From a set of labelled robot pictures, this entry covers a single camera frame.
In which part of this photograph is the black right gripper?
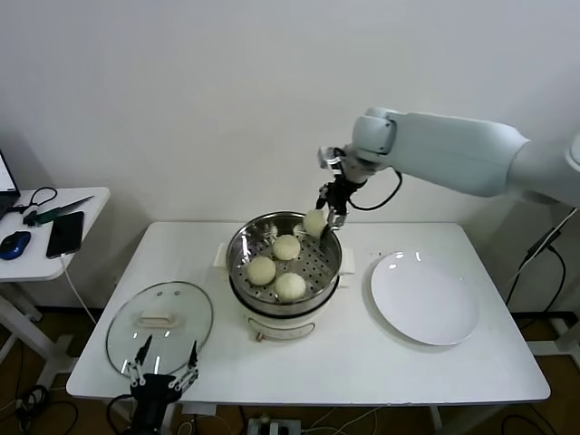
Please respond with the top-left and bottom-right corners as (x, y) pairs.
(315, 177), (353, 237)

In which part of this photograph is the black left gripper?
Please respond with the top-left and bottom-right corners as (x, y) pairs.
(125, 334), (200, 435)

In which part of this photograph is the white steamed baozi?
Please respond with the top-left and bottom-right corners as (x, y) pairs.
(303, 208), (328, 237)
(275, 271), (307, 304)
(273, 234), (301, 262)
(246, 256), (276, 286)

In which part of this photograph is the glass lid with white handle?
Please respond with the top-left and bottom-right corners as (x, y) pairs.
(106, 280), (214, 378)

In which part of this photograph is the stainless steel steamer basket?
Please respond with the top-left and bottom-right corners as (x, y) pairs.
(212, 210), (357, 316)

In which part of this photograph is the grey floor power strip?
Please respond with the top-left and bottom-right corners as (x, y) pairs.
(246, 416), (303, 435)

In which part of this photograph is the white round plate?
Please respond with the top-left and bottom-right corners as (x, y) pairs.
(370, 251), (480, 348)

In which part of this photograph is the black smartphone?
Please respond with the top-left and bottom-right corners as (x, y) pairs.
(44, 210), (85, 260)

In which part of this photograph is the white side table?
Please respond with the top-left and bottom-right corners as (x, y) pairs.
(0, 187), (111, 391)

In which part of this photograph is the green circuit board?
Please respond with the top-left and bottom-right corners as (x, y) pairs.
(22, 195), (95, 227)

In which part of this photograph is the blue computer mouse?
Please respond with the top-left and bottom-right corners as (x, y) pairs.
(0, 231), (31, 262)

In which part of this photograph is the black laptop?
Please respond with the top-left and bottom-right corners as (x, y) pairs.
(0, 151), (21, 218)

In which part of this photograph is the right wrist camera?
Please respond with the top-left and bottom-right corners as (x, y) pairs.
(316, 145), (344, 174)

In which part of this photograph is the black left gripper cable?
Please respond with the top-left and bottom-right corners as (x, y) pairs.
(106, 393), (137, 431)

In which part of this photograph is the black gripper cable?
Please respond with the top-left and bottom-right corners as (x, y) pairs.
(106, 393), (137, 431)
(348, 169), (403, 210)

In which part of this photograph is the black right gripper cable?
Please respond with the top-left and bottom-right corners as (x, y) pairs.
(348, 169), (403, 210)

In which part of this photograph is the black floor cable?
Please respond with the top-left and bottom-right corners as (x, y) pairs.
(13, 384), (78, 435)

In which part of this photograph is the white charging cable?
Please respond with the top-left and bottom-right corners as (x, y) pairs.
(57, 253), (97, 325)

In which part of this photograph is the black looped cable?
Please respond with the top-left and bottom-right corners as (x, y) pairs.
(11, 186), (59, 217)

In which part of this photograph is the black wall cable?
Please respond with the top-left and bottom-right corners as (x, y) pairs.
(505, 226), (567, 310)

